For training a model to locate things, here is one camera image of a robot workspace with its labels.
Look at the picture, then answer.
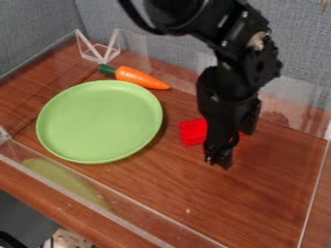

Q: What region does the clear acrylic enclosure wall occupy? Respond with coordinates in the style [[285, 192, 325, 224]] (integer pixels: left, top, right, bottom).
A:
[[0, 37, 331, 248]]

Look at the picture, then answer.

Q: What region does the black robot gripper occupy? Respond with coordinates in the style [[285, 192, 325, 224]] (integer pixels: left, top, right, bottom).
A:
[[196, 35, 283, 170]]

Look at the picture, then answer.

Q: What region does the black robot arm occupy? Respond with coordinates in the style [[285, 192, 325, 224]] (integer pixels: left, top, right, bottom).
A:
[[117, 0, 283, 169]]

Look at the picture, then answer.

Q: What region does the green round plate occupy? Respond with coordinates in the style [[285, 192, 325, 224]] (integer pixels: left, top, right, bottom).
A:
[[36, 80, 162, 164]]

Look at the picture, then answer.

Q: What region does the orange toy carrot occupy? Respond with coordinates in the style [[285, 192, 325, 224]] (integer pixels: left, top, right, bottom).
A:
[[100, 64, 170, 90]]

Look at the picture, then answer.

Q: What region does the red plastic block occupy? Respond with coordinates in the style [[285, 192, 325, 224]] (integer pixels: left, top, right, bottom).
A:
[[178, 117, 249, 147]]

